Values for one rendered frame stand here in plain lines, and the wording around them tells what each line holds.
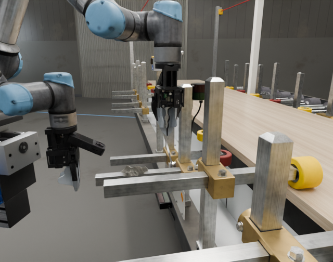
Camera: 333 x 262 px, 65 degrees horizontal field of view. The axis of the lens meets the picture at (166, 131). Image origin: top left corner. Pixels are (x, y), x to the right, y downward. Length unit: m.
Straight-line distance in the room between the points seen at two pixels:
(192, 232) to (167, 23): 0.61
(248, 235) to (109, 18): 0.49
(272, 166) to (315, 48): 6.94
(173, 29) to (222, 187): 0.41
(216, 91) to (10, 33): 0.67
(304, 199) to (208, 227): 0.25
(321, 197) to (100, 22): 0.65
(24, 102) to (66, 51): 7.70
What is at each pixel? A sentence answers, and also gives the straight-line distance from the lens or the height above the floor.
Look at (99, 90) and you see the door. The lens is 7.95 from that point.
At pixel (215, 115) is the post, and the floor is 1.10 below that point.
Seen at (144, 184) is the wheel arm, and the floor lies 0.95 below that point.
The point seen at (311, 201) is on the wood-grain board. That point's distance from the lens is 0.71.
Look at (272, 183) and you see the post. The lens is 0.42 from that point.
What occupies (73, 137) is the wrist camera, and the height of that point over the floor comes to 1.00.
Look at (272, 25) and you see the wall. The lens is 7.14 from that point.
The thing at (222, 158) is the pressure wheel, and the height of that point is 0.90.
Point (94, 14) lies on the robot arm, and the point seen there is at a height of 1.31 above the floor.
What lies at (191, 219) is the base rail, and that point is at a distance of 0.92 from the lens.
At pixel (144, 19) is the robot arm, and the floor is 1.32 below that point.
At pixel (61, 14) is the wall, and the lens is 8.50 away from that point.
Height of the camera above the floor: 1.23
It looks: 16 degrees down
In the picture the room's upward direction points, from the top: straight up
